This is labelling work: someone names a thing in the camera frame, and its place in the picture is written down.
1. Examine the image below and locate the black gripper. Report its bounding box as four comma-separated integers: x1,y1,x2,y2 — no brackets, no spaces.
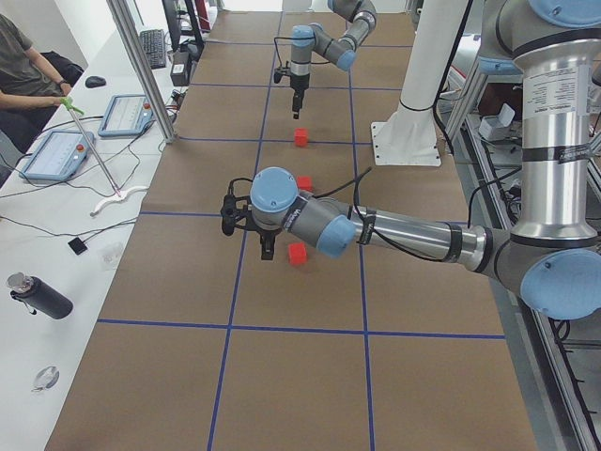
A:
290,73,309,118
253,222,283,260

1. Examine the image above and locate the red block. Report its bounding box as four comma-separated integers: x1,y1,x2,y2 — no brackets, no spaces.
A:
294,128,309,148
287,242,308,266
296,176,314,193

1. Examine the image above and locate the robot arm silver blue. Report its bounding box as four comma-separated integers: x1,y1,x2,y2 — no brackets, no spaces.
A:
273,0,377,119
236,1,600,332

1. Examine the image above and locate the black keyboard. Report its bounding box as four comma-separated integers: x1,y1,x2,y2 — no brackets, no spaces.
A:
139,29,166,70

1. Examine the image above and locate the long reacher grabber stick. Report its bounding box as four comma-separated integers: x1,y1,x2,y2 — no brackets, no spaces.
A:
59,97,148,217

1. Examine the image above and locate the far blue teach pendant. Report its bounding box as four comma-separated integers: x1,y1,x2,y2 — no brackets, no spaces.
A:
98,94,153,138

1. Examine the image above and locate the blue teach pendant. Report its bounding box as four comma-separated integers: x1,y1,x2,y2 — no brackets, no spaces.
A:
98,94,153,138
20,131,95,181

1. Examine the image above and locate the small black square pad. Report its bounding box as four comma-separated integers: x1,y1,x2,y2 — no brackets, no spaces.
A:
68,237,87,256

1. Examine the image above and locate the black computer mouse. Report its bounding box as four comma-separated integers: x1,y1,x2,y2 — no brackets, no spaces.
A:
85,76,107,88

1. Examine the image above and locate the near blue teach pendant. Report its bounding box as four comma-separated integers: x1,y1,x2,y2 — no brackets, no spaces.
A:
20,131,95,181

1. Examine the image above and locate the black water bottle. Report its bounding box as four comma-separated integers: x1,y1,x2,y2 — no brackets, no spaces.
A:
7,272,73,319

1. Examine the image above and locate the seated person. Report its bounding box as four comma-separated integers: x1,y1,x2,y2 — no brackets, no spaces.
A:
1,16,84,153

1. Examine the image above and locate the white central robot pedestal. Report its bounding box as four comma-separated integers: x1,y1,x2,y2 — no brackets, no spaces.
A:
371,0,471,167

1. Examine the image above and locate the aluminium frame post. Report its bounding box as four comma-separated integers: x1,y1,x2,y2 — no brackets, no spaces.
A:
106,0,176,144

